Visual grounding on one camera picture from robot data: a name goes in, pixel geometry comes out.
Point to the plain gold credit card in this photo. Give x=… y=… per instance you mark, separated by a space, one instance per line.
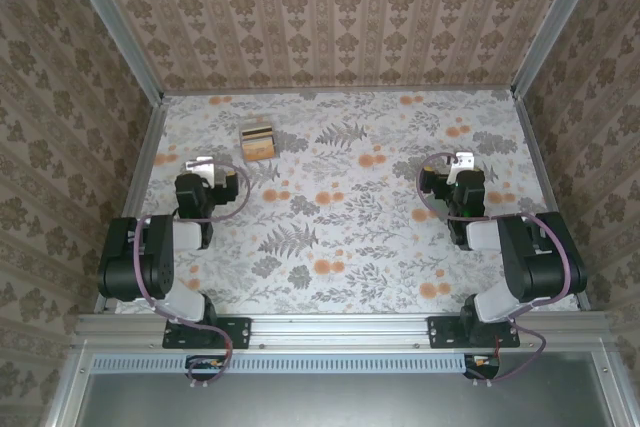
x=259 y=152

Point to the gold card with black stripe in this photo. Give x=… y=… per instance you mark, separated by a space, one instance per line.
x=256 y=133

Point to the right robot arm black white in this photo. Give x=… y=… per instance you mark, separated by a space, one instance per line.
x=545 y=267

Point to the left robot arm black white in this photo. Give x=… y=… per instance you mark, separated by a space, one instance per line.
x=150 y=257

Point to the floral tablecloth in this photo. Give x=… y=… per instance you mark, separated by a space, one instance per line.
x=320 y=272

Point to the black connector board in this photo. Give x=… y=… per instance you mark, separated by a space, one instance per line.
x=202 y=366
x=482 y=364

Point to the grey metal panel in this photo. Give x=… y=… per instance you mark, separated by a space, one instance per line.
x=325 y=402

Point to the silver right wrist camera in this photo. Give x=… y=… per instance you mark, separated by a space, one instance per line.
x=462 y=159

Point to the aluminium table side rail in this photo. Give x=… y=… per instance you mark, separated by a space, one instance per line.
x=542 y=172
x=146 y=147

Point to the aluminium table end rail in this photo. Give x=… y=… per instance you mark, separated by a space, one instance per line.
x=340 y=90

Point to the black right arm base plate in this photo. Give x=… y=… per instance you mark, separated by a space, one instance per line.
x=440 y=332

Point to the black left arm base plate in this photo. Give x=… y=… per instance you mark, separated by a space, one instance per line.
x=237 y=332

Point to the aluminium mounting rail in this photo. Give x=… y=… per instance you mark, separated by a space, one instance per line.
x=340 y=329

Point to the aluminium frame post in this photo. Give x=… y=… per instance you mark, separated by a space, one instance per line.
x=116 y=22
x=556 y=22

